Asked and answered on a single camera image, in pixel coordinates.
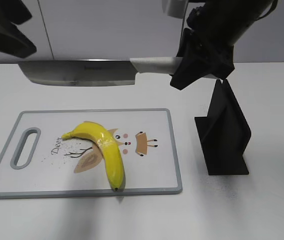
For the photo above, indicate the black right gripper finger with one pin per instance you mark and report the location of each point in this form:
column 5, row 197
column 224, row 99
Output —
column 191, row 68

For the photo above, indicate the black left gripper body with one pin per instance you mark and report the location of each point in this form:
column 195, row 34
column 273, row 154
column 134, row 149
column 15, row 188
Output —
column 12, row 41

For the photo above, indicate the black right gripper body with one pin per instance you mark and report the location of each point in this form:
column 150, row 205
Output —
column 221, row 55

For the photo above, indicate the steel cleaver grey handle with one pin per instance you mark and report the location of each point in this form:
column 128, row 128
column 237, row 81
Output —
column 95, row 73

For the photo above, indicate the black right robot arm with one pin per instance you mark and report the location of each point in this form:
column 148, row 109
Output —
column 225, row 21

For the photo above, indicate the yellow plastic banana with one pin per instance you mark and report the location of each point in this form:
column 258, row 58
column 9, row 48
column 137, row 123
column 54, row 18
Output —
column 107, row 145

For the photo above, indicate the black knife stand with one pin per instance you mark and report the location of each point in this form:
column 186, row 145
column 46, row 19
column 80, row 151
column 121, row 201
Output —
column 224, row 133

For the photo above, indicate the grey-rimmed white cutting board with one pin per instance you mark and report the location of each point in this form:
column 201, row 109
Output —
column 36, row 163

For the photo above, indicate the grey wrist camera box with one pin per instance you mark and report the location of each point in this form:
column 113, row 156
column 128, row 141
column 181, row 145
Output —
column 174, row 8

